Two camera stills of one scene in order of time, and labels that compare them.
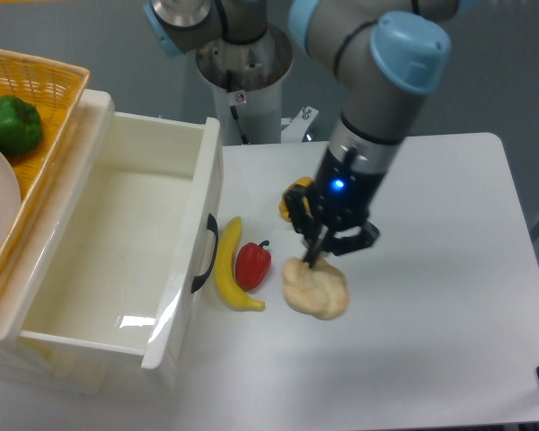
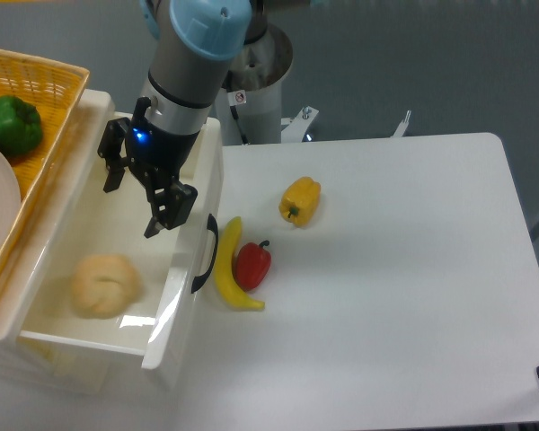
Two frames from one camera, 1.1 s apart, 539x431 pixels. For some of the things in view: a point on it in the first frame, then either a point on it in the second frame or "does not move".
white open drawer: (110, 279) does not move
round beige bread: (321, 290) → (104, 285)
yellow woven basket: (55, 89) does not move
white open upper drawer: (121, 235) does not move
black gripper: (344, 194) → (155, 154)
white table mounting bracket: (294, 132) does not move
